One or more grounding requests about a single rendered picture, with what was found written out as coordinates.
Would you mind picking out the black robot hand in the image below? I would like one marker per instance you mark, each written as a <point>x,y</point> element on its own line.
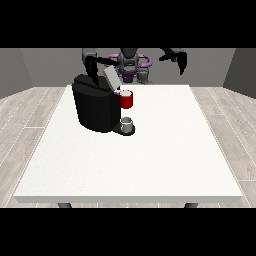
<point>181,61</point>
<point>90,66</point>

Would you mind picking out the dark table leg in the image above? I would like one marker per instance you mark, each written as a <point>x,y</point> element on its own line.
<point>64,205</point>

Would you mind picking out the small grey coffee pod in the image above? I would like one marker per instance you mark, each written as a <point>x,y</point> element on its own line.
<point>142,76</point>

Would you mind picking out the black coffee machine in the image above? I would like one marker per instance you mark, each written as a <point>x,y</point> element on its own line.
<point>95,108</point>

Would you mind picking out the pale grey machine lid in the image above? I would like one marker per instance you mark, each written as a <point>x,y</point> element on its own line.
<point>112,77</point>

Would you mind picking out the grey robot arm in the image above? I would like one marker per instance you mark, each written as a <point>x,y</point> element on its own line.
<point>179,50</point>
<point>89,52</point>

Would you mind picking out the red pod holder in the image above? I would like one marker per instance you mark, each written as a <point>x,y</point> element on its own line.
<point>126,100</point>

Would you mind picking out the small grey cup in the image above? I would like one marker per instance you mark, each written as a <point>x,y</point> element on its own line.
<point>127,125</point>

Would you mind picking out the grey trunk with purple rings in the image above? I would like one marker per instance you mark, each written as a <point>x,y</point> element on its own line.
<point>129,63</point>

